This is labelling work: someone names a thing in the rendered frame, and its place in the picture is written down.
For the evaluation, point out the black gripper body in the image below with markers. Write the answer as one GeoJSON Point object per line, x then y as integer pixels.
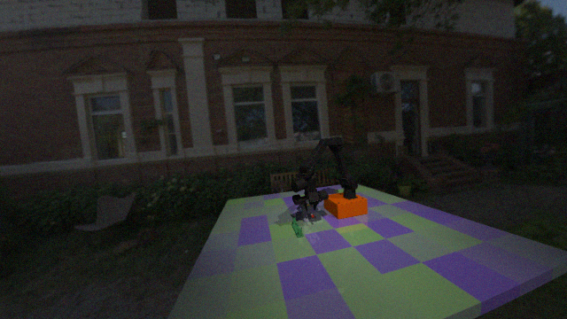
{"type": "Point", "coordinates": [298, 200]}

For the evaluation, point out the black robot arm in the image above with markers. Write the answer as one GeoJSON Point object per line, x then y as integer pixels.
{"type": "Point", "coordinates": [309, 165]}

